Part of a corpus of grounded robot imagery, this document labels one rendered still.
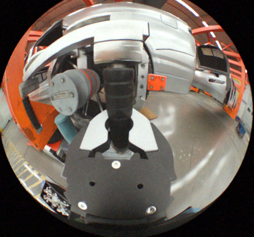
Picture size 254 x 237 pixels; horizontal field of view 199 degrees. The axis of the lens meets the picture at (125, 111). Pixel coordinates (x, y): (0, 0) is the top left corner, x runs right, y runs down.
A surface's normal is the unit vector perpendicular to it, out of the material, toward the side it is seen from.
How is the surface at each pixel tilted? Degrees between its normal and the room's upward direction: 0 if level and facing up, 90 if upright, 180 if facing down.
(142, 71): 90
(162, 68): 90
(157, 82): 90
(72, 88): 90
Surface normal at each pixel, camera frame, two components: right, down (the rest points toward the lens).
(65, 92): 0.03, 0.52
